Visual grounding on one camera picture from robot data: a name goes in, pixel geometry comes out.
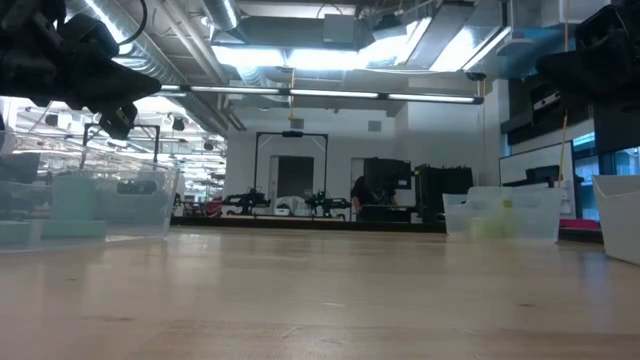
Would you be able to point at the red low furniture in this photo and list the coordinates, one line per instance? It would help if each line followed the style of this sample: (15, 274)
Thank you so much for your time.
(580, 224)

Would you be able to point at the clear plastic bin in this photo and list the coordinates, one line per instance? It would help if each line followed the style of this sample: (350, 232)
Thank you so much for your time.
(140, 210)
(540, 210)

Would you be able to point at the black background robot arm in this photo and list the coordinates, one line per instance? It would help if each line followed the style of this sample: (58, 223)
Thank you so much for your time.
(325, 202)
(247, 200)

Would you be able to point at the person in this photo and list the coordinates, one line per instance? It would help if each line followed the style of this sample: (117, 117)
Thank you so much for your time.
(359, 192)

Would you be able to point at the rectangular metal air duct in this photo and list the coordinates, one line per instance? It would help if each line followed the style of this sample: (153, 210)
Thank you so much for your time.
(530, 15)

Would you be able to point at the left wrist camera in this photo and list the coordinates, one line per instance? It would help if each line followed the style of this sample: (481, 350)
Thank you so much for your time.
(92, 35)

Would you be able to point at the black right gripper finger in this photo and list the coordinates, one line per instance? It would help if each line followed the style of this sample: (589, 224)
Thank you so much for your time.
(585, 72)

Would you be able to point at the teal rectangular block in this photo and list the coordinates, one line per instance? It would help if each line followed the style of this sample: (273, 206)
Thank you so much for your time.
(75, 229)
(20, 233)

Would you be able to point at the black monitor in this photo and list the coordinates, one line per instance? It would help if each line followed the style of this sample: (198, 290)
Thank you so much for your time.
(542, 175)

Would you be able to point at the white plastic bin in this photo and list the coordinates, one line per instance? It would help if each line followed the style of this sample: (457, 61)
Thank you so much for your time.
(622, 220)

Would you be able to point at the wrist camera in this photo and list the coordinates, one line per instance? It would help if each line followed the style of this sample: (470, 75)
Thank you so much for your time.
(605, 27)
(92, 35)

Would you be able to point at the black cabinet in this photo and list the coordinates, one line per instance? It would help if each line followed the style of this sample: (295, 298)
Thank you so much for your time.
(442, 192)

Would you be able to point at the teal cube block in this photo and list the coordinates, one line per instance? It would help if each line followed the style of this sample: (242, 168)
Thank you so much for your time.
(75, 200)

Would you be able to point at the background robot table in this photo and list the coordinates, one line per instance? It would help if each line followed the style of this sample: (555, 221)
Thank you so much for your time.
(300, 224)

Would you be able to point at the whiteboard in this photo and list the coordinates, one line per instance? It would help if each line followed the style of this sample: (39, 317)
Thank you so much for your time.
(515, 167)

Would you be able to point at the lime green block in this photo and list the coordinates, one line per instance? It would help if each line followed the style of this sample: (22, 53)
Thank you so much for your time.
(507, 204)

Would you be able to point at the black background gantry frame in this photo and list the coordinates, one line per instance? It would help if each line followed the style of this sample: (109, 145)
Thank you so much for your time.
(157, 150)
(310, 134)

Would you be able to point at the red chair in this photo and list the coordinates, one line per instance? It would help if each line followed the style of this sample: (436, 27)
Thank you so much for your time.
(215, 206)

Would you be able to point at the grey wall vent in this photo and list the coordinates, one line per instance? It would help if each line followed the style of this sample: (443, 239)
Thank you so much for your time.
(297, 124)
(375, 126)

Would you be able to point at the black screen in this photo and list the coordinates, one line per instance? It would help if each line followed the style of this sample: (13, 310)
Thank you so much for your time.
(387, 172)

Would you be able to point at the linear ceiling light bar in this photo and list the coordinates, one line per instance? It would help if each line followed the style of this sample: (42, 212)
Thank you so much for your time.
(330, 93)

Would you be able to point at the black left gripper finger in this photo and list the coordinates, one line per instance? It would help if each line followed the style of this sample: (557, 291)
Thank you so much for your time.
(110, 85)

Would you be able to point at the silver spiral duct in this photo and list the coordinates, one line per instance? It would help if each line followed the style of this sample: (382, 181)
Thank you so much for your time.
(165, 65)

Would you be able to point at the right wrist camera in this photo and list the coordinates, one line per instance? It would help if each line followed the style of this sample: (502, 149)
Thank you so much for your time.
(605, 27)

